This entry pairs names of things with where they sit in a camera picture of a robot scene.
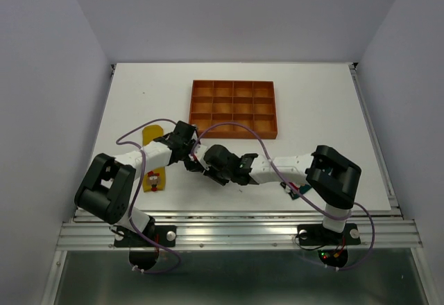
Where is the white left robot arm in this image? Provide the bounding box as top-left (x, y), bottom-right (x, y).
top-left (74, 121), bottom-right (197, 245)

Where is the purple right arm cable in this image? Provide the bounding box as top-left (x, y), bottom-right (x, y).
top-left (190, 122), bottom-right (375, 272)

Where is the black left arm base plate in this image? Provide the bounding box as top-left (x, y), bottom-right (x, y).
top-left (110, 225), bottom-right (177, 248)

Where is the yellow sock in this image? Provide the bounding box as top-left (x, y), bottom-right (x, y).
top-left (141, 124), bottom-right (168, 193)

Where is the orange compartment tray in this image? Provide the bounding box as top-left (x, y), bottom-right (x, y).
top-left (189, 80), bottom-right (278, 139)

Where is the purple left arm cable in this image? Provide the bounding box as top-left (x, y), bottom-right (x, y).
top-left (115, 118), bottom-right (183, 275)

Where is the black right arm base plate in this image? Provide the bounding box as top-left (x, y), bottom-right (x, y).
top-left (296, 223), bottom-right (361, 247)

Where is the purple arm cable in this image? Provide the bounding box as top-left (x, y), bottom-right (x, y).
top-left (190, 122), bottom-right (375, 272)
top-left (115, 118), bottom-right (183, 275)

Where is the aluminium mounting rail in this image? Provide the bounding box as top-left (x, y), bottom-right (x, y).
top-left (56, 209), bottom-right (422, 251)

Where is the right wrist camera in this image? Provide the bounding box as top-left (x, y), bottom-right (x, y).
top-left (189, 143), bottom-right (208, 165)

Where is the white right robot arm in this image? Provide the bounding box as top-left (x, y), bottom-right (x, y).
top-left (194, 145), bottom-right (361, 243)

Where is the dark green sock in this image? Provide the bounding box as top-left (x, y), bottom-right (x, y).
top-left (280, 182), bottom-right (311, 200)

